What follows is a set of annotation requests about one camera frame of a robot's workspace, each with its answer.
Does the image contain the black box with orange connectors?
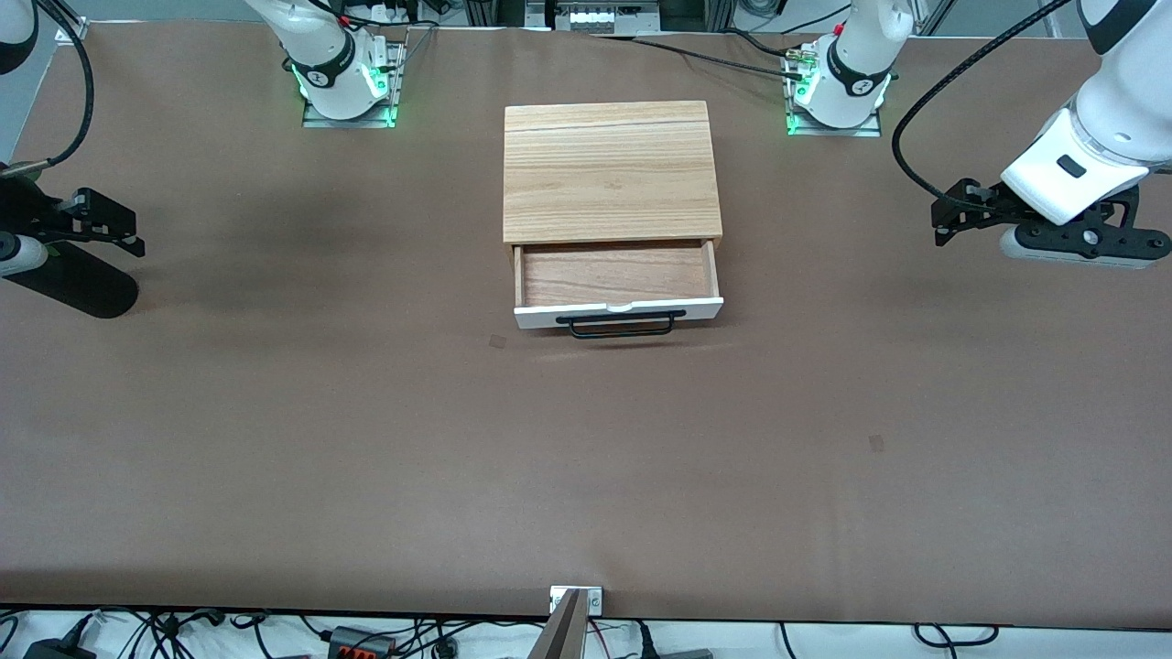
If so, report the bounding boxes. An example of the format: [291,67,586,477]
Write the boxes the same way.
[324,626,397,659]

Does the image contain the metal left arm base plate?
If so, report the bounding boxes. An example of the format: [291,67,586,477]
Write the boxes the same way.
[785,48,885,139]

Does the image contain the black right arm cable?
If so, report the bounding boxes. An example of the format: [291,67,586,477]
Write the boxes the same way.
[0,0,96,177]

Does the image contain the black cable on table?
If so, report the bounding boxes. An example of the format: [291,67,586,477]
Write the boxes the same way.
[593,34,808,80]

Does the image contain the white drawer with black handle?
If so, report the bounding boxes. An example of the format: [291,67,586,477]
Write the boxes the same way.
[511,238,725,340]

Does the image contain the black power adapter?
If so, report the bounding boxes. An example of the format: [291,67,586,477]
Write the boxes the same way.
[22,638,98,659]

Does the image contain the white terminal strip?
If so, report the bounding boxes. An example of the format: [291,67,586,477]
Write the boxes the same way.
[553,3,663,35]

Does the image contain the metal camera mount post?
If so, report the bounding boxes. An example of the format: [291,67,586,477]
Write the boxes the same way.
[528,585,605,659]

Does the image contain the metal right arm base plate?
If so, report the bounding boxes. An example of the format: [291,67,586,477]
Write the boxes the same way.
[301,40,407,130]

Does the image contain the light wooden drawer cabinet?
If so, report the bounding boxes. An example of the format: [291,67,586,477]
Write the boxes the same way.
[502,101,724,249]

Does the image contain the black looped cable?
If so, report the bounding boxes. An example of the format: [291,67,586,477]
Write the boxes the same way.
[913,622,1002,648]

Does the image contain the black vase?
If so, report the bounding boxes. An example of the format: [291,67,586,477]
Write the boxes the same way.
[0,245,140,320]

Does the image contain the tangled black cable bundle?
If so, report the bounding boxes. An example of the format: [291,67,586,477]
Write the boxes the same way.
[92,608,276,659]

